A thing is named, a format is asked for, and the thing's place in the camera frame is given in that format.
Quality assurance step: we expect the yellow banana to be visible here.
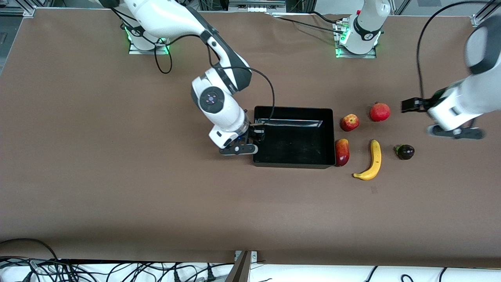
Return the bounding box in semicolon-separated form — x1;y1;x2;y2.
353;139;382;181

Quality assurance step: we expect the red yellow apple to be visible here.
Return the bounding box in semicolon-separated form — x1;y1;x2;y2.
340;114;360;132

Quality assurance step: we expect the black plastic box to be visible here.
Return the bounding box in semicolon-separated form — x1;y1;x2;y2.
253;106;336;170

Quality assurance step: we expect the red pomegranate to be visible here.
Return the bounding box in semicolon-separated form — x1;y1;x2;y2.
369;102;391;123

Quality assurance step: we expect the dark purple eggplant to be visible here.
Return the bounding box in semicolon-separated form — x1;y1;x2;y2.
394;144;415;161

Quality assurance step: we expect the red yellow mango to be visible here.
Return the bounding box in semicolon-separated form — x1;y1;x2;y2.
335;138;350;168

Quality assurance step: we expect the grey power strip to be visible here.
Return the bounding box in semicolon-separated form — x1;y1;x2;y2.
229;0;287;12

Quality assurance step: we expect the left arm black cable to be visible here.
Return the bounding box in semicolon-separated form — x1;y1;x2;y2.
416;0;501;101

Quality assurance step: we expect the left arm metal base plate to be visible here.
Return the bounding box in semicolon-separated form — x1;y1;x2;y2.
335;46;377;59

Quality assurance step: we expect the aluminium frame profile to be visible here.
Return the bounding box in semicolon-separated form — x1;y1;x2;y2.
471;0;501;28
0;0;36;17

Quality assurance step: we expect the black table cable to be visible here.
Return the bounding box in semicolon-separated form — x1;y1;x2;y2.
274;16;345;34
309;11;349;25

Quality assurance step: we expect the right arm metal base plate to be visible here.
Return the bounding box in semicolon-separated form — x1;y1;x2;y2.
128;42;170;55

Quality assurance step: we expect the grey metal post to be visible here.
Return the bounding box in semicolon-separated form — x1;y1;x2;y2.
225;251;252;282

